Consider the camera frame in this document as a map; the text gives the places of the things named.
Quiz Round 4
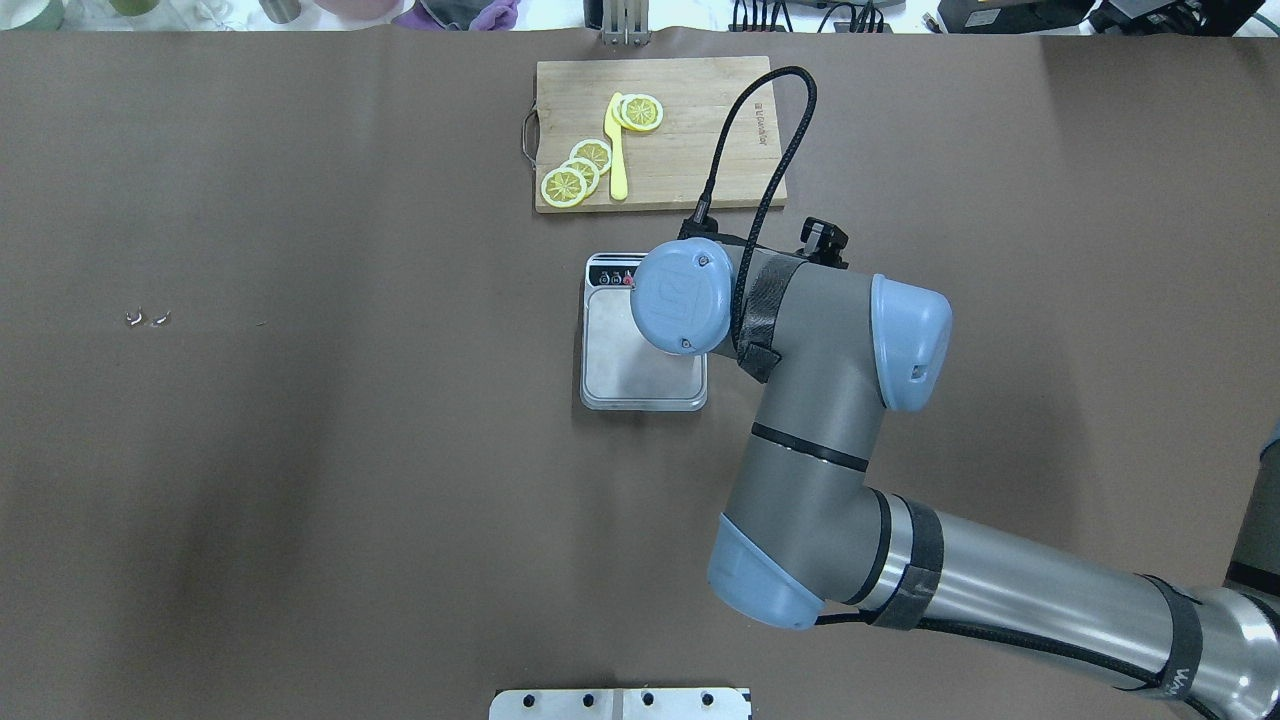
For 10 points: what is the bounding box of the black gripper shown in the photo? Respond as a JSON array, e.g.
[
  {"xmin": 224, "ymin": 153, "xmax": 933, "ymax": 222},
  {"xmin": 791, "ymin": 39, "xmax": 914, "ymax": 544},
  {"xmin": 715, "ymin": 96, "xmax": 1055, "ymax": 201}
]
[{"xmin": 797, "ymin": 217, "xmax": 850, "ymax": 269}]

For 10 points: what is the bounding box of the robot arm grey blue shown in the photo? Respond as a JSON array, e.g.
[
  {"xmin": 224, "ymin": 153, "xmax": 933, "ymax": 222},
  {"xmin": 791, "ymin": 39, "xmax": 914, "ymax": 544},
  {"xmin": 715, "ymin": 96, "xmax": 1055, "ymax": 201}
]
[{"xmin": 628, "ymin": 211, "xmax": 1277, "ymax": 719}]

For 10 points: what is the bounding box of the silver digital kitchen scale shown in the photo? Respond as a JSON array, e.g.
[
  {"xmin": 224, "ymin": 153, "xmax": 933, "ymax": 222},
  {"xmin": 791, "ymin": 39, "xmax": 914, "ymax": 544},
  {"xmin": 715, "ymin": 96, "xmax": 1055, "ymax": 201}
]
[{"xmin": 579, "ymin": 252, "xmax": 708, "ymax": 413}]

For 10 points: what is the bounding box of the bamboo cutting board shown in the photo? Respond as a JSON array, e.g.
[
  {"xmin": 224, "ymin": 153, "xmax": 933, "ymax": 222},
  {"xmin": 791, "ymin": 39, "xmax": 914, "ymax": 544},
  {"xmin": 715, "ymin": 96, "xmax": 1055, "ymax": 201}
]
[{"xmin": 534, "ymin": 55, "xmax": 782, "ymax": 213}]

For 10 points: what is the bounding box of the yellow plastic knife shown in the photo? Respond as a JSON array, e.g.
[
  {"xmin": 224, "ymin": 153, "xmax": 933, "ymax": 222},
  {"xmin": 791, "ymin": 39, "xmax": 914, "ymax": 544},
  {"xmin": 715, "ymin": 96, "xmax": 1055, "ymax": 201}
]
[{"xmin": 603, "ymin": 92, "xmax": 628, "ymax": 202}]

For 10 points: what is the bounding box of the lemon slice top single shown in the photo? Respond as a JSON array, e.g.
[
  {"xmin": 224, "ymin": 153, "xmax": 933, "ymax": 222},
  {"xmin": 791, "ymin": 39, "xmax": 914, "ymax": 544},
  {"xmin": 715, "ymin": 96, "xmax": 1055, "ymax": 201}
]
[{"xmin": 622, "ymin": 94, "xmax": 666, "ymax": 132}]

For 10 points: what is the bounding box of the lemon slice middle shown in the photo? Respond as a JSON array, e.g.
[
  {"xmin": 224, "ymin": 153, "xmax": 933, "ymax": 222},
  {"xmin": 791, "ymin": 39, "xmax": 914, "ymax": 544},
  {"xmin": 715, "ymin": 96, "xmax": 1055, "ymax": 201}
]
[{"xmin": 561, "ymin": 156, "xmax": 600, "ymax": 197}]

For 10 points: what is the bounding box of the lemon slice under single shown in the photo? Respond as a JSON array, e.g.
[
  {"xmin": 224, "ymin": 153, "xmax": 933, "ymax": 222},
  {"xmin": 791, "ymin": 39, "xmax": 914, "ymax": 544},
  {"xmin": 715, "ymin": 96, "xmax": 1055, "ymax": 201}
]
[{"xmin": 611, "ymin": 95, "xmax": 631, "ymax": 129}]

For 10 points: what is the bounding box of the lemon slice far end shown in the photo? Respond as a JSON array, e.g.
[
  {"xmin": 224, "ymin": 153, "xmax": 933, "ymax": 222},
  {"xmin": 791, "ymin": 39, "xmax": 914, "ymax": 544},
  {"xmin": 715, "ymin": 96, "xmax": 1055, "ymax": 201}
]
[{"xmin": 540, "ymin": 167, "xmax": 593, "ymax": 209}]

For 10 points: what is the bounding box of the purple cloth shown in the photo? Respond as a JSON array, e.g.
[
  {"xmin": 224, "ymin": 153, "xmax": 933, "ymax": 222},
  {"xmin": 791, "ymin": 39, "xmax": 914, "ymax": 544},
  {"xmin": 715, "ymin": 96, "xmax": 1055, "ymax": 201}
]
[{"xmin": 390, "ymin": 1, "xmax": 518, "ymax": 32}]

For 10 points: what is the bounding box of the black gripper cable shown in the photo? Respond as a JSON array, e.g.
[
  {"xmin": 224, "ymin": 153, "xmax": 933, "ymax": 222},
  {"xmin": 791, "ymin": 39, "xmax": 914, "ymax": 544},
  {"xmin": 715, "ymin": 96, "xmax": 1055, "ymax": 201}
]
[{"xmin": 690, "ymin": 67, "xmax": 818, "ymax": 351}]

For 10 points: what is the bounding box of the aluminium frame post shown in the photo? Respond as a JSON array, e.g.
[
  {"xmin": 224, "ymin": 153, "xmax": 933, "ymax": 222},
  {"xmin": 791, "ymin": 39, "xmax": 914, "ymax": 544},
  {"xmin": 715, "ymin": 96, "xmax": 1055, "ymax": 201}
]
[{"xmin": 600, "ymin": 0, "xmax": 652, "ymax": 47}]

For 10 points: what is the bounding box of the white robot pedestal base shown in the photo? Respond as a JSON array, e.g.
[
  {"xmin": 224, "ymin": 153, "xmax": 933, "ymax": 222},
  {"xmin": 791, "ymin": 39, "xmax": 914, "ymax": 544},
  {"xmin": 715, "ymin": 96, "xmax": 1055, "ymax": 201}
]
[{"xmin": 488, "ymin": 687, "xmax": 755, "ymax": 719}]

